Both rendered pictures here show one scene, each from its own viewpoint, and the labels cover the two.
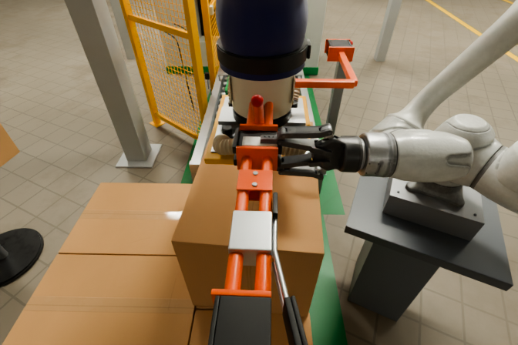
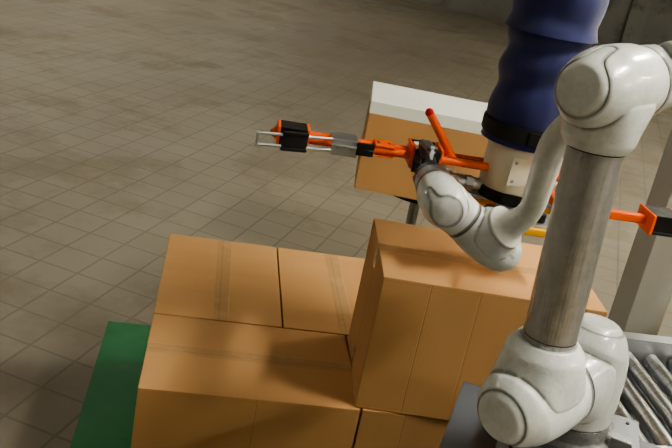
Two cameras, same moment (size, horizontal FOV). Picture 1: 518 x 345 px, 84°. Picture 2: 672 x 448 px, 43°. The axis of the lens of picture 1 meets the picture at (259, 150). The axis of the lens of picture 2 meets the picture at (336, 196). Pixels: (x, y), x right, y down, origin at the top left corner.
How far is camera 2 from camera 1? 2.10 m
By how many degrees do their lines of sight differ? 69
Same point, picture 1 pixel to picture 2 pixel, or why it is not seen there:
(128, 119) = (629, 301)
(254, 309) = (302, 127)
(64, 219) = not seen: hidden behind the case
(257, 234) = (342, 137)
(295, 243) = (390, 265)
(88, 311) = (330, 280)
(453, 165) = (426, 194)
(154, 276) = not seen: hidden behind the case
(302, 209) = (433, 275)
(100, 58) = (659, 198)
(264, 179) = (384, 145)
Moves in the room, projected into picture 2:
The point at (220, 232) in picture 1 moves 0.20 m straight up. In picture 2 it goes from (389, 236) to (404, 171)
